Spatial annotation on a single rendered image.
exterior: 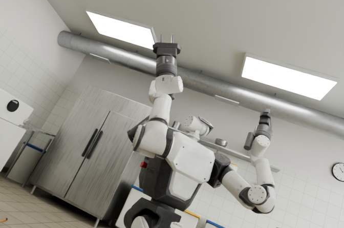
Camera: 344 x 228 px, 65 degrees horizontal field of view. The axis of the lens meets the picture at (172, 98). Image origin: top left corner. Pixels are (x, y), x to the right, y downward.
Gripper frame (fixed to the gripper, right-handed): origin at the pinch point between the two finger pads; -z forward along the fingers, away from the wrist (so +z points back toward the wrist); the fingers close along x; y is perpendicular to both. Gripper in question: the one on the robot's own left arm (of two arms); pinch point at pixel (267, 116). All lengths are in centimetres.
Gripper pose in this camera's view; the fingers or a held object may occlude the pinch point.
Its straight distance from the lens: 156.0
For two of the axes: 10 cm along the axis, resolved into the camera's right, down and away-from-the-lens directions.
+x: -2.6, -7.7, -5.8
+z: -4.1, 6.3, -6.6
